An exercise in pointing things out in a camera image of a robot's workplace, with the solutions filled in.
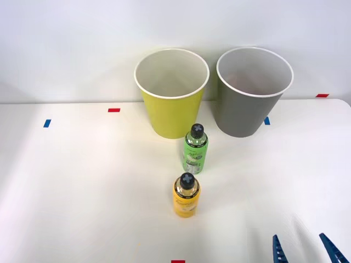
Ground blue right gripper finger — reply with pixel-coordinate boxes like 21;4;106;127
271;234;286;263
318;232;350;263

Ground grey plastic waste bin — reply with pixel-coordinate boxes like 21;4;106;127
216;46;295;138

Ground yellow label plastic bottle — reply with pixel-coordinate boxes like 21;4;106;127
172;173;201;219

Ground green label plastic bottle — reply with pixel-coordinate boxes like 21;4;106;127
182;123;209;175

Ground yellow-green plastic waste bin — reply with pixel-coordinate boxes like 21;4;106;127
133;48;211;140

